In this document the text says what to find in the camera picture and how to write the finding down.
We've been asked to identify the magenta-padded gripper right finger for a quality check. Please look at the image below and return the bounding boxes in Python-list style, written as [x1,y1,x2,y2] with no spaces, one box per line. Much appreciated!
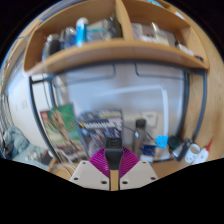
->
[119,146,159,191]

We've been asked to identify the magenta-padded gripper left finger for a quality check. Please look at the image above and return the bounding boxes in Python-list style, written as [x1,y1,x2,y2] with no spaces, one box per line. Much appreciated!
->
[69,147,111,192]

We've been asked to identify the black charger block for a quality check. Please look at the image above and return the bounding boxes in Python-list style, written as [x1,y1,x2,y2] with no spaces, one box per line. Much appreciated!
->
[104,137,124,171]

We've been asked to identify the grey water bottle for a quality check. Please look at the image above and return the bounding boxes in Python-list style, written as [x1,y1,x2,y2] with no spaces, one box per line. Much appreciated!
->
[132,118,148,158]

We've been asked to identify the blue and tan card pack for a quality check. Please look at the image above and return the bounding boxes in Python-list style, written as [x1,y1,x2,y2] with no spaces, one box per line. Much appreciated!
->
[154,134,169,159]

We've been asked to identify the green dish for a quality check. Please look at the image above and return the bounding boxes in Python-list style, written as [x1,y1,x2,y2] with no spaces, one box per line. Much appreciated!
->
[167,135,182,151]

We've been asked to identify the blue robot model kit box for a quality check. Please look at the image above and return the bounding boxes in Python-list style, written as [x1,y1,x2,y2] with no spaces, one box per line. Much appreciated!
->
[77,109,125,158]

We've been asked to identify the green toy building set box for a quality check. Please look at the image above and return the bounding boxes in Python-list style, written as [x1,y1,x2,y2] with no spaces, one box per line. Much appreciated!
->
[39,103,89,163]

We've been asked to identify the white mug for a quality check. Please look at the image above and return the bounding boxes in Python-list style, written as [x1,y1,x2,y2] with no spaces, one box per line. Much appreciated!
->
[184,143,202,164]

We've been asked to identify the white desk lamp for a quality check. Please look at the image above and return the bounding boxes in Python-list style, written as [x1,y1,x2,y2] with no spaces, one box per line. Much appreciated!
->
[93,83,172,162]

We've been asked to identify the bed with teal bedding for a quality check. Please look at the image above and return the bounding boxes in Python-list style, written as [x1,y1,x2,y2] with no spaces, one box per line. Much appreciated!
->
[0,124,56,168]

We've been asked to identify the wooden shelf unit with items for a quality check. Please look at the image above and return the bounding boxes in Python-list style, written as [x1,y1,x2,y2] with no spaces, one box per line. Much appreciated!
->
[22,0,211,77]

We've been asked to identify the white wall socket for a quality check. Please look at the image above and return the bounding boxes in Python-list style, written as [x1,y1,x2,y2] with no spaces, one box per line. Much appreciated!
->
[141,111,158,128]

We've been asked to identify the grey metal frame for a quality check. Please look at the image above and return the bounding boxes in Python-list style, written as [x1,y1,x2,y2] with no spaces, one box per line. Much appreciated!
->
[28,59,208,164]

